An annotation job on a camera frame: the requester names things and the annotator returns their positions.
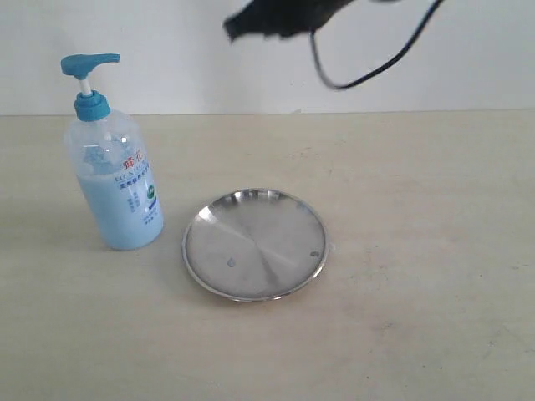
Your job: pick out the round stainless steel plate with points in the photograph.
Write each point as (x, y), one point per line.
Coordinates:
(278, 242)

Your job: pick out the blue pump lotion bottle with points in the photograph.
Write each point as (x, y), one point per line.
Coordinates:
(110, 161)

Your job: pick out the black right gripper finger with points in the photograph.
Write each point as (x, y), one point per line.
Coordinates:
(285, 18)

